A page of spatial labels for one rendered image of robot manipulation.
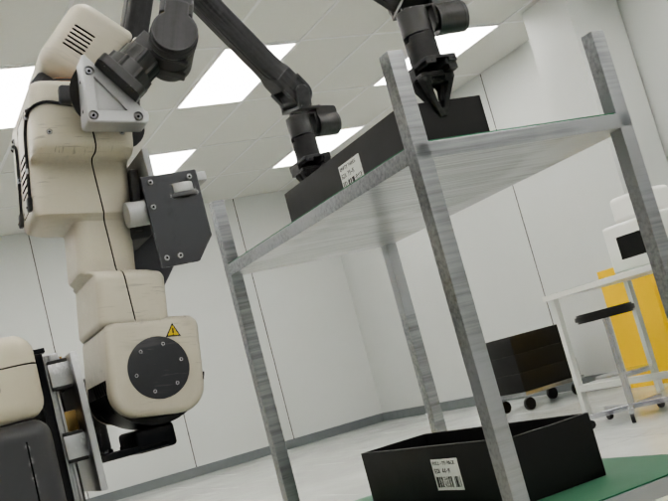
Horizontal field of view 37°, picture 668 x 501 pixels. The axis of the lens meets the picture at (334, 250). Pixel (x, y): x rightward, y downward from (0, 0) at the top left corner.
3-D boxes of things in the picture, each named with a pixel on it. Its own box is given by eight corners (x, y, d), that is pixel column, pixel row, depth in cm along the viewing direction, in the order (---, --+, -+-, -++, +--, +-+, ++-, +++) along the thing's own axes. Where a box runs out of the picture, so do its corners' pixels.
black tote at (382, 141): (296, 242, 225) (283, 194, 226) (363, 229, 233) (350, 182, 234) (416, 166, 174) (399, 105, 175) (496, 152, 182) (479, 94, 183)
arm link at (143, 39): (124, 65, 168) (125, 47, 163) (162, 27, 173) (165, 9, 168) (168, 96, 168) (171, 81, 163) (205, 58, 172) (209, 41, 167)
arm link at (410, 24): (390, 15, 183) (401, 2, 178) (423, 10, 186) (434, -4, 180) (401, 51, 183) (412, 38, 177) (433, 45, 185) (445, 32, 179)
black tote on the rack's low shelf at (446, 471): (374, 504, 217) (360, 453, 219) (438, 482, 225) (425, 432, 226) (529, 503, 167) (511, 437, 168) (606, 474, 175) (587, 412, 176)
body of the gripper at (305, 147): (315, 171, 236) (307, 141, 237) (332, 158, 227) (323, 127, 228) (290, 176, 233) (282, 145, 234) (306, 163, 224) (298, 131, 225)
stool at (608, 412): (590, 422, 587) (561, 320, 595) (682, 402, 572) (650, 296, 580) (584, 434, 539) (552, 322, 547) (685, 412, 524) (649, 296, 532)
